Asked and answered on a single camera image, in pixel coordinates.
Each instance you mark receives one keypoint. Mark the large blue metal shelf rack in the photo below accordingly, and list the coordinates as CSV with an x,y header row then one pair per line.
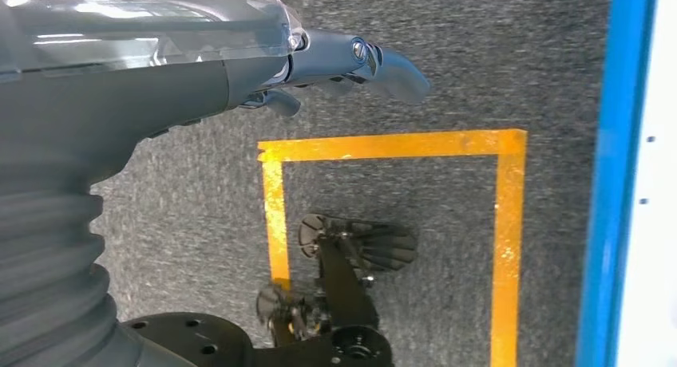
x,y
608,195

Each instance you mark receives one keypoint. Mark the yellow floor tape square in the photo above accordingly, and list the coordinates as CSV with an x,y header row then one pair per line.
x,y
396,144

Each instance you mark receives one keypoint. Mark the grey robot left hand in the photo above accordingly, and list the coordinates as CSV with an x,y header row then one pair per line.
x,y
132,89

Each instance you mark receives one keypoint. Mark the black robot leg assembly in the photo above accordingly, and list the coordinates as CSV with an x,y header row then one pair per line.
x,y
344,280

